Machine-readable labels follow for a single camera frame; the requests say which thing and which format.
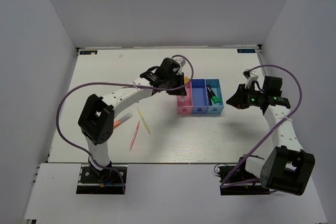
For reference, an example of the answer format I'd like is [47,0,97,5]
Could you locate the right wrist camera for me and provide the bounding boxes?
[243,70,259,89]

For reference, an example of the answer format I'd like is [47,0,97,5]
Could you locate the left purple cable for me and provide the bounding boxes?
[57,55,195,195]

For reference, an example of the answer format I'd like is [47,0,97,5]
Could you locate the light blue drawer box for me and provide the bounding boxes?
[205,79,224,114]

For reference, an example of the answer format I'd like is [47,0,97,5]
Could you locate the left corner label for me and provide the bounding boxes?
[79,50,98,55]

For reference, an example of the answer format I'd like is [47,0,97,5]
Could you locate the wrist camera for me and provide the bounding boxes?
[172,55,186,74]
[243,70,259,89]

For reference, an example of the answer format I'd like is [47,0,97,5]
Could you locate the pink drawer box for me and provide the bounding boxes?
[177,83,193,114]

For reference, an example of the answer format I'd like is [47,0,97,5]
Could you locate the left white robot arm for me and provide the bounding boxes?
[78,55,186,182]

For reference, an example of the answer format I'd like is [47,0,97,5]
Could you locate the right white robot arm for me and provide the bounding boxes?
[221,76,315,196]

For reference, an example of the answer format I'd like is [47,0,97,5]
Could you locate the yellow thin pen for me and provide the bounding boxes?
[137,108,151,134]

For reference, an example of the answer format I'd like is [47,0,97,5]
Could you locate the green black highlighter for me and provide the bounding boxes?
[206,86,219,104]

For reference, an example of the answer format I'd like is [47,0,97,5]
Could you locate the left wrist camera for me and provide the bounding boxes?
[172,55,186,74]

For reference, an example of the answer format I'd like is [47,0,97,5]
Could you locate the corner label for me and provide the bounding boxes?
[237,48,256,54]
[79,50,98,55]

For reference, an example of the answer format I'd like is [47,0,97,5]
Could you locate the orange clear highlighter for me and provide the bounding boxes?
[113,113,133,129]

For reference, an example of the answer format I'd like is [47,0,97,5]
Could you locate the right corner label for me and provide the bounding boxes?
[237,48,256,54]

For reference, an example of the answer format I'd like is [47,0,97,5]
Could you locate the purple black highlighter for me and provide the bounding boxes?
[207,91,213,106]

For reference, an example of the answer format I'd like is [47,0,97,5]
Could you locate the pink thin pen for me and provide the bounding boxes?
[129,120,141,151]

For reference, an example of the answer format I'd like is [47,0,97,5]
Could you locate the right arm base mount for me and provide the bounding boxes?
[213,162,271,196]

